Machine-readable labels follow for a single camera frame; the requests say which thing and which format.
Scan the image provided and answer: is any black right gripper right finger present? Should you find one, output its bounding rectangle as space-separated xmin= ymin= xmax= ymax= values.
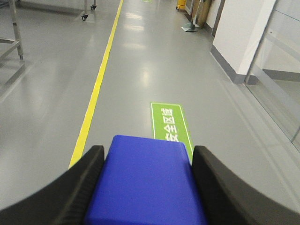
xmin=191 ymin=145 xmax=300 ymax=225

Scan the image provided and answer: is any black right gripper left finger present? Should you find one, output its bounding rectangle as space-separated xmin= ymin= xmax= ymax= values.
xmin=0 ymin=145 xmax=105 ymax=225

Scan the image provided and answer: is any blue plastic part block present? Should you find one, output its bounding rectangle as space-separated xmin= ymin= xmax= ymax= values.
xmin=84 ymin=135 xmax=208 ymax=225

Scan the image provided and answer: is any green floor safety sign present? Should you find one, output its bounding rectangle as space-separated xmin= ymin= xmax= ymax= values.
xmin=150 ymin=102 xmax=194 ymax=161

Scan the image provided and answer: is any green dustpan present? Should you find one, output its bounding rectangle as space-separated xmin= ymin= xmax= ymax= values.
xmin=181 ymin=0 xmax=203 ymax=32

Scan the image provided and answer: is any steel rack frame left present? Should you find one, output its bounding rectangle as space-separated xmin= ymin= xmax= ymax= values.
xmin=0 ymin=0 xmax=25 ymax=68

